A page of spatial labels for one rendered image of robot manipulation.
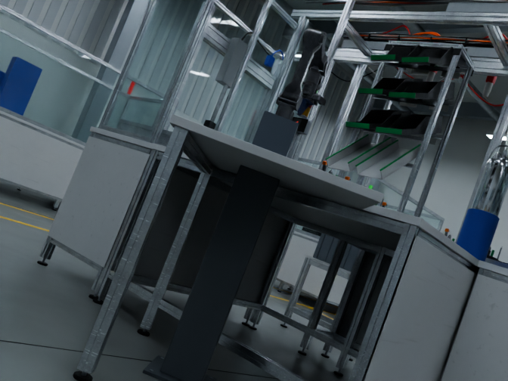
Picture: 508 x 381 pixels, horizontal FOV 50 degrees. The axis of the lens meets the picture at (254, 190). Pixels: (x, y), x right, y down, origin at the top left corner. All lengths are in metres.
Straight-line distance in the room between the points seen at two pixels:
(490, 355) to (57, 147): 5.76
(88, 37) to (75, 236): 7.66
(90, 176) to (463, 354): 2.13
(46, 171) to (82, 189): 3.94
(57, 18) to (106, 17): 0.92
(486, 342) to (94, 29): 9.17
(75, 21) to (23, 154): 4.02
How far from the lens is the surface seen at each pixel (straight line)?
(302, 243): 7.82
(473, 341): 2.58
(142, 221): 1.71
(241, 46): 3.56
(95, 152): 3.27
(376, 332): 1.93
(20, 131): 7.01
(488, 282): 2.59
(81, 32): 10.52
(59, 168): 7.22
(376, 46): 3.95
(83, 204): 3.19
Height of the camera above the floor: 0.59
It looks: 5 degrees up
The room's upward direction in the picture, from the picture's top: 21 degrees clockwise
